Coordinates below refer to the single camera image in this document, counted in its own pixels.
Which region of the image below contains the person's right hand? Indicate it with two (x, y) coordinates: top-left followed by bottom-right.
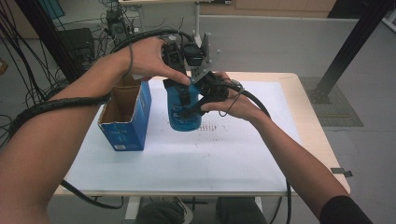
(201, 71), (266, 122)

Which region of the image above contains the computer tower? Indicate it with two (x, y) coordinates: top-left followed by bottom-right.
(105, 8), (135, 41)

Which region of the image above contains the black equipment box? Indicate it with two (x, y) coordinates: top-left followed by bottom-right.
(56, 27), (95, 64)

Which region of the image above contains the white desk frame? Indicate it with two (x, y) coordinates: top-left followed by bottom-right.
(119, 0), (233, 48)

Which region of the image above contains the white table sheet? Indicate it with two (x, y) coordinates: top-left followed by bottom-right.
(64, 78), (302, 189)

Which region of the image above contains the black corrugated right gripper cable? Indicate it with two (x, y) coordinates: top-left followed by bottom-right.
(219, 79), (292, 224)

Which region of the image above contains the blue detergent bottle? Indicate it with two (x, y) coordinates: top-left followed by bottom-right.
(166, 78), (204, 133)

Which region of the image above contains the person's leg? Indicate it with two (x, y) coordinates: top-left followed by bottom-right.
(215, 196), (269, 224)
(135, 201), (189, 224)

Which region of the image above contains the black corrugated left gripper cable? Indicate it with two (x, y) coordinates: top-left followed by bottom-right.
(8, 28), (195, 210)

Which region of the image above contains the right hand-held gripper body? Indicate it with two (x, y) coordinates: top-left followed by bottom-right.
(198, 71), (233, 103)

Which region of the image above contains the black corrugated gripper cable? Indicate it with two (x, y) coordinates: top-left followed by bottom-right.
(8, 28), (195, 210)
(219, 79), (292, 224)

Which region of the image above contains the tangle of black floor cables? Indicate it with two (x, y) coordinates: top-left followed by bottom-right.
(0, 0), (188, 150)

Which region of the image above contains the wooden cabinet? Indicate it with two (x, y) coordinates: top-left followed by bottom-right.
(199, 0), (338, 19)

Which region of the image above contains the small black table clip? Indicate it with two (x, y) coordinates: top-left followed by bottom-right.
(330, 167), (354, 178)

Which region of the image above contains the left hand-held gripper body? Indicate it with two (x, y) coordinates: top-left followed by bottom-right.
(162, 32), (220, 85)

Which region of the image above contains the black metal post with foot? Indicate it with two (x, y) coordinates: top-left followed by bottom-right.
(310, 0), (396, 105)

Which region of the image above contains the person's left hand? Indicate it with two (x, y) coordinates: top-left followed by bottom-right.
(123, 35), (191, 87)

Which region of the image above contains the person's left leg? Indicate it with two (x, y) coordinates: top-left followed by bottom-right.
(135, 201), (189, 224)

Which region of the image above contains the person's right leg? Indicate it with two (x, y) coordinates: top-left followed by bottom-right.
(215, 196), (269, 224)

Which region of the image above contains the blue cardboard box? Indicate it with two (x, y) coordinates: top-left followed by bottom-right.
(97, 74), (152, 152)

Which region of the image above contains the person's black sleeve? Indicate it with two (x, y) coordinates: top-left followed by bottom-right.
(319, 195), (374, 224)

